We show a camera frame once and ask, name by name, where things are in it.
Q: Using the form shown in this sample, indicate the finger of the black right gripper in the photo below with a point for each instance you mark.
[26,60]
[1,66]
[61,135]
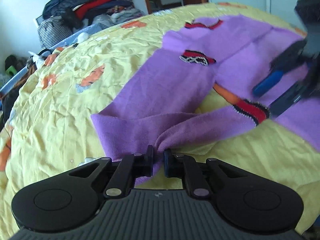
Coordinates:
[285,102]

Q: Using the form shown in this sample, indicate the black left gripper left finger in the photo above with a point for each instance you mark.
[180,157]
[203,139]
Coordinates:
[70,199]

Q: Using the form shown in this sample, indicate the checkered houndstooth bag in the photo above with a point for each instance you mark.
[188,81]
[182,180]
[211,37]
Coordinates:
[52,31]

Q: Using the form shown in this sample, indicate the white plush ball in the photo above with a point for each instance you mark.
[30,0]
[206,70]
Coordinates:
[82,37]

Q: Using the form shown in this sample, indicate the pile of clothes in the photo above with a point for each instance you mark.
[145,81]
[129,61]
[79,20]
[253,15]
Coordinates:
[72,12]

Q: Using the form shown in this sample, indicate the yellow carrot print bedspread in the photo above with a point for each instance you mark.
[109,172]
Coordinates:
[50,130]

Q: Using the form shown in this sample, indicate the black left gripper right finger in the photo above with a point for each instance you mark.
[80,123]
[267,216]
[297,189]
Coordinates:
[245,200]

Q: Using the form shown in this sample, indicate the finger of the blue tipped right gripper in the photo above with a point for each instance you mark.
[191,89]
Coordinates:
[267,83]

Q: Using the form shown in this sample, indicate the purple knit sweater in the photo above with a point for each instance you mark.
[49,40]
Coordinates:
[197,89]

